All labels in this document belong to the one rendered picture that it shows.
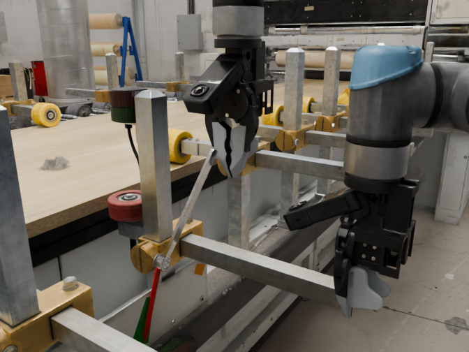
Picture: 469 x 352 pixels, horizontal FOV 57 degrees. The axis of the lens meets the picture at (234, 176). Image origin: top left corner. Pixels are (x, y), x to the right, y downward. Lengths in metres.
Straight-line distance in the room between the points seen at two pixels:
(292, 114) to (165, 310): 0.57
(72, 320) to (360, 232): 0.37
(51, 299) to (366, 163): 0.43
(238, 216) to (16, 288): 0.50
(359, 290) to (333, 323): 1.44
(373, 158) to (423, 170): 2.79
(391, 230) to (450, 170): 2.60
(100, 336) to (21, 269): 0.12
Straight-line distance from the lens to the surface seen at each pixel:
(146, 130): 0.67
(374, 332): 2.03
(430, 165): 3.28
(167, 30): 11.44
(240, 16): 0.63
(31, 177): 1.03
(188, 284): 0.81
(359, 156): 0.52
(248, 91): 0.63
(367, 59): 0.51
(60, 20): 4.64
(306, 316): 2.05
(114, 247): 0.96
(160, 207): 0.70
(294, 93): 1.07
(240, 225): 0.93
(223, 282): 0.93
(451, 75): 0.53
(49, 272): 0.88
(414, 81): 0.52
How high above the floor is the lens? 1.19
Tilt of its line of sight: 18 degrees down
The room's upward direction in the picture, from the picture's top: straight up
